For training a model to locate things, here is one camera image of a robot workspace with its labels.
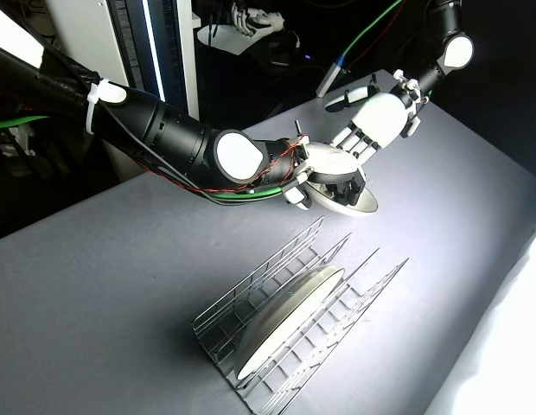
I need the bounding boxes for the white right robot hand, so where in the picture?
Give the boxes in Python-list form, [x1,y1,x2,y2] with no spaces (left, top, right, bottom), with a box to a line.
[304,143,368,208]

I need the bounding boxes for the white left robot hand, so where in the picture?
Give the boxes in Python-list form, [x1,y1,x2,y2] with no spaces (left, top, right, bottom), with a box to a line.
[324,73,411,164]

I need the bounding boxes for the white plate with grey print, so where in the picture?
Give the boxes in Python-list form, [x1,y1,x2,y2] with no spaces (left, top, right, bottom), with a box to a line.
[237,265,346,381]

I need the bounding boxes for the grey connector with blue band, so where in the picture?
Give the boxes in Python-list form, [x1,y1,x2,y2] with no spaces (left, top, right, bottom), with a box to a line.
[315,60,348,98]

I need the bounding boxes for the spare skeletal robot hand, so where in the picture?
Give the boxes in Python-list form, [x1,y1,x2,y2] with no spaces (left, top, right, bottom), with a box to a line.
[230,0,287,39]

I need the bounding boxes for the white display stand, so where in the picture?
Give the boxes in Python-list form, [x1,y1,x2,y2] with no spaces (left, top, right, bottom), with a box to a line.
[196,22,303,56]

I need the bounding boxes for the white zip tie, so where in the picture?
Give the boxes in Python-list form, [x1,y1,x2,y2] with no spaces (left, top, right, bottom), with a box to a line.
[84,79,105,136]

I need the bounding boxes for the white fabric backdrop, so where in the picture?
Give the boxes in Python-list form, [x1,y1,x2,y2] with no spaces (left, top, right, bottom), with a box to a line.
[423,231,536,415]

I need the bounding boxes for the white cabinet with blue strip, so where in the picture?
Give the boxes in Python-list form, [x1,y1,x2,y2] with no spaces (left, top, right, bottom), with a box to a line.
[46,0,201,123]

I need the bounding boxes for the red cable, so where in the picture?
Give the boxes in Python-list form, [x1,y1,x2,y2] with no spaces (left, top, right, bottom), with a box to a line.
[350,6,405,68]

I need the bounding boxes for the green cable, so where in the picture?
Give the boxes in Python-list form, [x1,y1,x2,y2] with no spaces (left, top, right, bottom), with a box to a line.
[341,0,404,61]

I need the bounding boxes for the silver wire dish rack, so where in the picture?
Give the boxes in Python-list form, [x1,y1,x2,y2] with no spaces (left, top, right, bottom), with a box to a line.
[192,217,411,411]

